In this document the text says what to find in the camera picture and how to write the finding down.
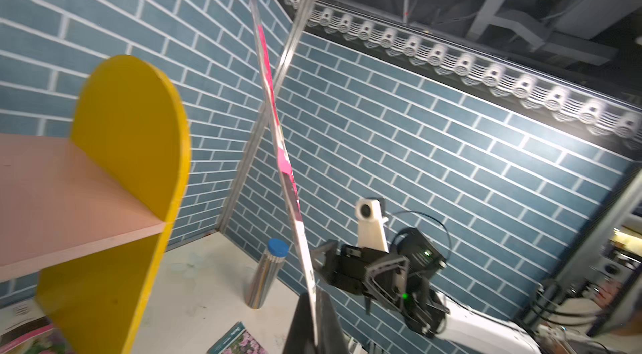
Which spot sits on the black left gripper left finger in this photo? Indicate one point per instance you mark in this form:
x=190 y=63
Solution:
x=300 y=336

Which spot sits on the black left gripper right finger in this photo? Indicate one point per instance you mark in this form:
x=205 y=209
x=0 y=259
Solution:
x=331 y=335

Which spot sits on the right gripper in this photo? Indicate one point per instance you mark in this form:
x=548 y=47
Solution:
x=376 y=275

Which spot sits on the purple flower seed bag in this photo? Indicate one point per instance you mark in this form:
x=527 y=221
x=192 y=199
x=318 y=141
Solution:
x=238 y=340

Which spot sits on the red peony seed bag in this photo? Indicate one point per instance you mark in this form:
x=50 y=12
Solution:
x=286 y=173

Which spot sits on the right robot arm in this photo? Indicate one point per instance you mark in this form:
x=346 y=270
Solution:
x=433 y=314

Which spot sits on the yellow wooden shelf unit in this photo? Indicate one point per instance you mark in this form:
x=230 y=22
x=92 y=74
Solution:
x=92 y=213

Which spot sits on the colourful flower seed bag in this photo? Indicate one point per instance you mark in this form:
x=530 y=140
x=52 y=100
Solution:
x=26 y=329

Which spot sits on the steel bottle blue cap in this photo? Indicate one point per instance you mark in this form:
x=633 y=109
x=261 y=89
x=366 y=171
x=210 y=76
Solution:
x=269 y=266

